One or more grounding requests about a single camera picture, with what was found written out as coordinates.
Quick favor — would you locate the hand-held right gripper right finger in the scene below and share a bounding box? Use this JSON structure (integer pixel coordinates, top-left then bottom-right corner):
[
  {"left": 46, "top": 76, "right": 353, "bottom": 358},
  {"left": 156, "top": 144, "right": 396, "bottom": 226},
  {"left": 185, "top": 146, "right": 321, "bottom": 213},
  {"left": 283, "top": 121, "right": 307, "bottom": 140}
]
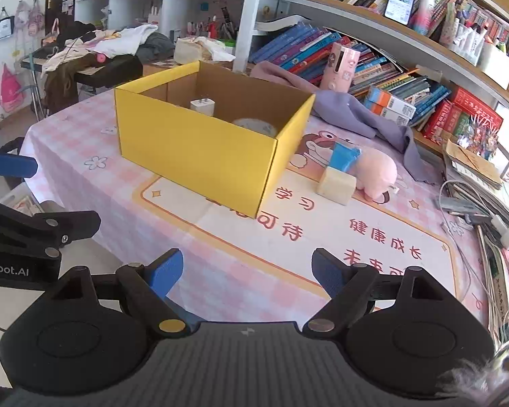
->
[{"left": 302, "top": 247, "right": 442, "bottom": 335}]

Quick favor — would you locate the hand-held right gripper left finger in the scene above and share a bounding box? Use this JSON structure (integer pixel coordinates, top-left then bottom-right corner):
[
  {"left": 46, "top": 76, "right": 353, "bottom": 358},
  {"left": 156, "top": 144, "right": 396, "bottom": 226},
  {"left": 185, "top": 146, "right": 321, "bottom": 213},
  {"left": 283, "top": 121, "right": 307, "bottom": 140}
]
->
[{"left": 46, "top": 248, "right": 191, "bottom": 340}]

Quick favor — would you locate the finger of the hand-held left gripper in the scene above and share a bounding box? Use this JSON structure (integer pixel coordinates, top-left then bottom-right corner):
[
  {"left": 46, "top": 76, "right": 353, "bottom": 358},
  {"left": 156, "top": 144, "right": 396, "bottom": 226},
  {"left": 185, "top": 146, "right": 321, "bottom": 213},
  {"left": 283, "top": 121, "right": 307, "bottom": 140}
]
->
[
  {"left": 0, "top": 146, "right": 39, "bottom": 179},
  {"left": 0, "top": 195, "right": 101, "bottom": 259}
]

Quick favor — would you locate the beige block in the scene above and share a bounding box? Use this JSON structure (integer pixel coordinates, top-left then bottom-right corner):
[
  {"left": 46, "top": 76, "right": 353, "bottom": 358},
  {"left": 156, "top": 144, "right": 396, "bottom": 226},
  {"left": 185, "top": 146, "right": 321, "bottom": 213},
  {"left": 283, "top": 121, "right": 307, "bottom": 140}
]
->
[{"left": 316, "top": 166, "right": 357, "bottom": 206}]

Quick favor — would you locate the pink plush toy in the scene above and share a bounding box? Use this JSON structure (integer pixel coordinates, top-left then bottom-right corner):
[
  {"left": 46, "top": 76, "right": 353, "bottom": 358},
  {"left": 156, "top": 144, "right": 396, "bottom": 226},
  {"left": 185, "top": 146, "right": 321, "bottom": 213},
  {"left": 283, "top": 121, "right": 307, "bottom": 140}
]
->
[{"left": 348, "top": 146, "right": 399, "bottom": 202}]

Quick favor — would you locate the blue tube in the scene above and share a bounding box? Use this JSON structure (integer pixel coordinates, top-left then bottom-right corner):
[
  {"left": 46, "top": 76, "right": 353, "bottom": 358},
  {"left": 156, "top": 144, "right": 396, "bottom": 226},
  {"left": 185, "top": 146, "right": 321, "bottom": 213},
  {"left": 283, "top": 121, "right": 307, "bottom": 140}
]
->
[{"left": 330, "top": 142, "right": 361, "bottom": 175}]

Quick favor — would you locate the yellow cardboard box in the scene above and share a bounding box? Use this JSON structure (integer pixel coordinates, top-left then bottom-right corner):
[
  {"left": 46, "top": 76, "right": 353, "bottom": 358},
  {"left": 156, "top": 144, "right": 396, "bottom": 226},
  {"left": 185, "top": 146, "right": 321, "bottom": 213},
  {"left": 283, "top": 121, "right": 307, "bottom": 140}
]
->
[{"left": 114, "top": 60, "right": 317, "bottom": 220}]

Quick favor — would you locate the yellow tape roll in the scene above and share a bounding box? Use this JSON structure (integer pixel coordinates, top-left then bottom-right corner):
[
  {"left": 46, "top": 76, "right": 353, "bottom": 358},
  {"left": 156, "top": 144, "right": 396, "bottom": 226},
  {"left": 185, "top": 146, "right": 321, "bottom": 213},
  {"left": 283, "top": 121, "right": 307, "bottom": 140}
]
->
[{"left": 232, "top": 118, "right": 278, "bottom": 138}]

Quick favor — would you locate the white charger plug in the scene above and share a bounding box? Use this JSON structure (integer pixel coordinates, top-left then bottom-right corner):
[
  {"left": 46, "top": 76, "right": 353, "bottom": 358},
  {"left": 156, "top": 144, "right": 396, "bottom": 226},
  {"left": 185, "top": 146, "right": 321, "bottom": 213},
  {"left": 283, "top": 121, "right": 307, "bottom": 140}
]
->
[{"left": 190, "top": 97, "right": 215, "bottom": 117}]

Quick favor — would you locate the pink checked tablecloth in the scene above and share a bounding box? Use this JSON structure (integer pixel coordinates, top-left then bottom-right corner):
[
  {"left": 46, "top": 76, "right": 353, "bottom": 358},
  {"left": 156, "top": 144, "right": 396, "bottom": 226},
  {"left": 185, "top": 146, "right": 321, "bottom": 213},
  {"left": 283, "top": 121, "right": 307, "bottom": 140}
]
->
[{"left": 21, "top": 85, "right": 499, "bottom": 335}]

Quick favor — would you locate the pink hanging bag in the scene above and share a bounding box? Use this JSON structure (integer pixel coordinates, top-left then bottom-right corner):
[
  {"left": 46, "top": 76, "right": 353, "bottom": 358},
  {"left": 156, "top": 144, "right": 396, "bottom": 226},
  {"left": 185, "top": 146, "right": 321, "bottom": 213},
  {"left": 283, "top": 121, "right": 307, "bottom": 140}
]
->
[{"left": 0, "top": 63, "right": 30, "bottom": 113}]

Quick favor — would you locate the white hanging tote bag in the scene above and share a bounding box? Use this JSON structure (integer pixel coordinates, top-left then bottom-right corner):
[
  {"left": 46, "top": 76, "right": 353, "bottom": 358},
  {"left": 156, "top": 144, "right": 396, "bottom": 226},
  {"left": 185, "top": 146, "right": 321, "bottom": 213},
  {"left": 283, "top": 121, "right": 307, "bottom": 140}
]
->
[{"left": 0, "top": 6, "right": 15, "bottom": 42}]

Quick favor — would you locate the grey flat case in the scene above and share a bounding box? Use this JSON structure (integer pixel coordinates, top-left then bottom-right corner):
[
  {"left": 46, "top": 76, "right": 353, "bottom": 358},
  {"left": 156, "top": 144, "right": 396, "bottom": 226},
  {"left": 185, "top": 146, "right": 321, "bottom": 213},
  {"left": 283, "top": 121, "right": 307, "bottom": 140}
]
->
[{"left": 441, "top": 195, "right": 493, "bottom": 225}]

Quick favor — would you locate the pile of clothes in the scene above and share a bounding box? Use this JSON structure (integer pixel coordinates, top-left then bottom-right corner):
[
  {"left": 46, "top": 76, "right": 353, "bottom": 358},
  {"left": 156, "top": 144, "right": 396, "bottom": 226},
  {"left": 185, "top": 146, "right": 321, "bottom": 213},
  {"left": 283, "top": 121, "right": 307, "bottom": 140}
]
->
[{"left": 40, "top": 23, "right": 176, "bottom": 113}]

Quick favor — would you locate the orange blue white carton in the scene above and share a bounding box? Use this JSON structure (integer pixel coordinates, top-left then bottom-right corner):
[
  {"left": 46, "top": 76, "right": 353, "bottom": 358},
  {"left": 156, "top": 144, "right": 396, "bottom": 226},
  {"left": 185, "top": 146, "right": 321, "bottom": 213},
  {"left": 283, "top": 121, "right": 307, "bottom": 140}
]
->
[
  {"left": 362, "top": 102, "right": 411, "bottom": 127},
  {"left": 366, "top": 86, "right": 417, "bottom": 117}
]

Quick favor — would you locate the purple cloth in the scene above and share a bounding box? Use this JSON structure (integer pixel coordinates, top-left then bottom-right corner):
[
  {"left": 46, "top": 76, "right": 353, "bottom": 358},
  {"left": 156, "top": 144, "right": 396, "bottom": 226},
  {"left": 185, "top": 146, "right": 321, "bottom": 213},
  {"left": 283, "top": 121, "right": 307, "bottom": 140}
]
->
[{"left": 250, "top": 60, "right": 435, "bottom": 185}]

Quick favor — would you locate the grey furry sleeve cuff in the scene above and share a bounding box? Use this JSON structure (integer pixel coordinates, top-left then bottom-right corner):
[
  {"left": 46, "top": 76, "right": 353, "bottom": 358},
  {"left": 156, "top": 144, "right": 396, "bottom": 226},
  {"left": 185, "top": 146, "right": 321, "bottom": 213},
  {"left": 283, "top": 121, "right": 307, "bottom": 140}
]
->
[{"left": 439, "top": 331, "right": 509, "bottom": 407}]

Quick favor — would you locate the stack of papers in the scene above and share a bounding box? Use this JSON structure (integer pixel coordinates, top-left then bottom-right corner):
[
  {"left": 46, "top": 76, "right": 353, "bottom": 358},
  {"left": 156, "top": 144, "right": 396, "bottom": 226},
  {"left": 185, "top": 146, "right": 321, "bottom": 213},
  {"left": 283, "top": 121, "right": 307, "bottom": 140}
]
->
[{"left": 441, "top": 140, "right": 509, "bottom": 221}]

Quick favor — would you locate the brown envelope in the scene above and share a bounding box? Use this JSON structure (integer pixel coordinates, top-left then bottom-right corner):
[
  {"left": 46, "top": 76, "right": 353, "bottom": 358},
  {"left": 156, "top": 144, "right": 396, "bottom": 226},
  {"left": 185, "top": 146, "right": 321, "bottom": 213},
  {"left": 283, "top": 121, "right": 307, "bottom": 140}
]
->
[{"left": 443, "top": 139, "right": 503, "bottom": 189}]

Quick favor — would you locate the white shelf unit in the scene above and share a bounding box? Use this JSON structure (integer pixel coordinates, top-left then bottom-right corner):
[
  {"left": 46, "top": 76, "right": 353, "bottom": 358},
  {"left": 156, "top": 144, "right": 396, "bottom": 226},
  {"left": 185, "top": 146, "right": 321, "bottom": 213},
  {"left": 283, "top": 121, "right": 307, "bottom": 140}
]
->
[{"left": 74, "top": 0, "right": 249, "bottom": 58}]

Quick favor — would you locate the red boxed book set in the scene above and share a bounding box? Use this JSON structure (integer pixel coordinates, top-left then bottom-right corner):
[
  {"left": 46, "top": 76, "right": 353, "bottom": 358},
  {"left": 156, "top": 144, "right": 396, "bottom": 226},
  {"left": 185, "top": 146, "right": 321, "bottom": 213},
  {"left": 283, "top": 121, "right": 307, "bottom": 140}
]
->
[{"left": 422, "top": 87, "right": 505, "bottom": 153}]

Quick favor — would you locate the shiny colourful trinket bundle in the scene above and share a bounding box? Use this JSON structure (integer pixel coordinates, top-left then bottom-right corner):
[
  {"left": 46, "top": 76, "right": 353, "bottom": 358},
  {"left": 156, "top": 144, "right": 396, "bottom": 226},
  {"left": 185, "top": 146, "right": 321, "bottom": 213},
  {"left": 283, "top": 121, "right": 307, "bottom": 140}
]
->
[{"left": 454, "top": 114, "right": 501, "bottom": 157}]

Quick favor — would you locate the pink cylinder device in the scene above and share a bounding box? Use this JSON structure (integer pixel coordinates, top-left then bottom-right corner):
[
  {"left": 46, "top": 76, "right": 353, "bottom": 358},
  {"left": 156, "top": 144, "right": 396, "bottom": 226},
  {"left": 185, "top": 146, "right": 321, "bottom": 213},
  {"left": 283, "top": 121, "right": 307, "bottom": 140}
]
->
[{"left": 320, "top": 42, "right": 361, "bottom": 92}]

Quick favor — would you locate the cream fabric bag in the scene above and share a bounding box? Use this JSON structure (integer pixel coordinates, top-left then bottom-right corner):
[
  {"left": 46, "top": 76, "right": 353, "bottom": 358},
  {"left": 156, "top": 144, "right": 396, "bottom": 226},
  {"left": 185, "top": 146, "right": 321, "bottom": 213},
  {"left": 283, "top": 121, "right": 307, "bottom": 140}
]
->
[{"left": 174, "top": 36, "right": 236, "bottom": 66}]

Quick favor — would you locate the row of blue books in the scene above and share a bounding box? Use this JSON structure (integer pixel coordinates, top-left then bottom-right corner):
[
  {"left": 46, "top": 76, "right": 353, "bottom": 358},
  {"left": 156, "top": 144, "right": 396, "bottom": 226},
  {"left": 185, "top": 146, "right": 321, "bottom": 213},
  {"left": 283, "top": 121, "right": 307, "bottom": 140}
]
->
[{"left": 248, "top": 21, "right": 452, "bottom": 125}]

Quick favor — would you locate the white pen holder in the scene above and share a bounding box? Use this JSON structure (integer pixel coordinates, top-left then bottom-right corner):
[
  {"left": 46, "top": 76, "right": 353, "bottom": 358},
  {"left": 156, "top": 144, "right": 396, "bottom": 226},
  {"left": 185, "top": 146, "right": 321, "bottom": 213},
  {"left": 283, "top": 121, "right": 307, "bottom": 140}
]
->
[{"left": 477, "top": 40, "right": 509, "bottom": 79}]

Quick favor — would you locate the group of white marker pens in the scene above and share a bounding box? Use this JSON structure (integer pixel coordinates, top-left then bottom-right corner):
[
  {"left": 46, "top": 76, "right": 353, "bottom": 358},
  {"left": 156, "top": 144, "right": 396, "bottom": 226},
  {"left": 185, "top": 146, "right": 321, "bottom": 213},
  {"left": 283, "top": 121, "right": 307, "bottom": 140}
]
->
[{"left": 439, "top": 2, "right": 486, "bottom": 66}]

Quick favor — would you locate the pink gradient bottle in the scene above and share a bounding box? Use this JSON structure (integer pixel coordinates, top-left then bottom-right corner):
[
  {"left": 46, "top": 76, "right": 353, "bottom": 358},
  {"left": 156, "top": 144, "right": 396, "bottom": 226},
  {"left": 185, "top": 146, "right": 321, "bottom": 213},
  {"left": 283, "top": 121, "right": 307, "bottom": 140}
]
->
[{"left": 409, "top": 0, "right": 438, "bottom": 37}]

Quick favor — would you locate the smartphone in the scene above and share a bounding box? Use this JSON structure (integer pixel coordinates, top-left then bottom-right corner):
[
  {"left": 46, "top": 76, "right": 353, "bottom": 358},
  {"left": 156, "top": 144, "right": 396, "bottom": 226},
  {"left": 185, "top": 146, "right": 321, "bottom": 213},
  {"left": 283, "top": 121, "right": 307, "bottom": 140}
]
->
[{"left": 384, "top": 0, "right": 418, "bottom": 26}]

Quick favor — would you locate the white frame bookshelf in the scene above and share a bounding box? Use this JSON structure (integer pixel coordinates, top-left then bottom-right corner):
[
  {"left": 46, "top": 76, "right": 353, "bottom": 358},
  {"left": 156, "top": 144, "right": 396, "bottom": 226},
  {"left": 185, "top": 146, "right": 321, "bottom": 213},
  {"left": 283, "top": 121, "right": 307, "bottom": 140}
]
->
[{"left": 233, "top": 0, "right": 509, "bottom": 166}]

